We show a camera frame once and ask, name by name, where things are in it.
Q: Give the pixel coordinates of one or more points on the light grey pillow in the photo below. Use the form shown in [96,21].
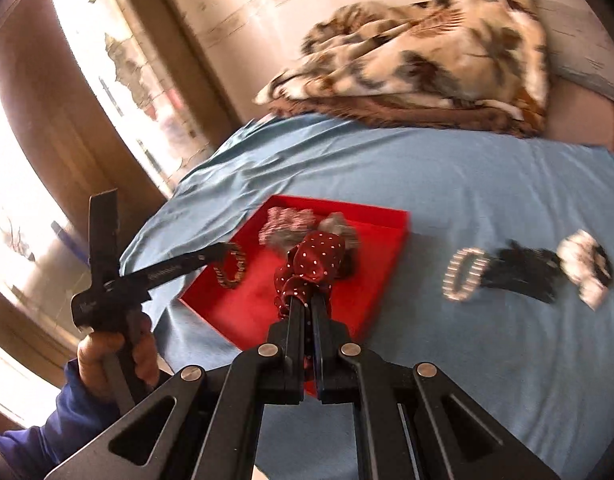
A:
[597,55]

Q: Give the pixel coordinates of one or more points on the person's left hand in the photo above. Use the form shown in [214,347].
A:
[94,360]

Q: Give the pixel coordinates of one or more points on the leaf print blanket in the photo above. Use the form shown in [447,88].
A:
[437,60]

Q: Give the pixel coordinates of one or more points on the blue bed sheet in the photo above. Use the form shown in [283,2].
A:
[487,185]

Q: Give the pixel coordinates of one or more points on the black claw hair clip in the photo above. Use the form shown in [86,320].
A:
[524,270]

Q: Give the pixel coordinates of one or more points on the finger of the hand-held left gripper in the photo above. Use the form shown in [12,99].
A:
[177,267]

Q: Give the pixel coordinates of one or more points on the glass panel door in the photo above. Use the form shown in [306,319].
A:
[127,85]

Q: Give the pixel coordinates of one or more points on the person's left forearm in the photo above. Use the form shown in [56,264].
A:
[47,430]

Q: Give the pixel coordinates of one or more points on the red polka dot scrunchie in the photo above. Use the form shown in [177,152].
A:
[312,265]

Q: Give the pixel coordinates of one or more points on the red checkered scrunchie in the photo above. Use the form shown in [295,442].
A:
[284,220]

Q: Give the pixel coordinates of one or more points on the grey hair bun piece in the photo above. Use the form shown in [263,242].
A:
[337,227]
[282,242]

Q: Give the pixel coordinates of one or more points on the red tray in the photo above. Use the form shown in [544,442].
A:
[237,300]

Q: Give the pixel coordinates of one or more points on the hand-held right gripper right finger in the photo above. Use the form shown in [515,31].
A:
[324,355]

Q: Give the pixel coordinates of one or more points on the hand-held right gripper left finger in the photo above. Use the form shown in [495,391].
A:
[297,345]

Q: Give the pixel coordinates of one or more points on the pale pink pillow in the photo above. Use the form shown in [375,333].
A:
[582,115]

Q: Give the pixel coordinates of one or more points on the white cherry print scrunchie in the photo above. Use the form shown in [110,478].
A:
[579,260]

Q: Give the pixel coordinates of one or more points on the wooden door frame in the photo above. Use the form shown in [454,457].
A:
[52,160]

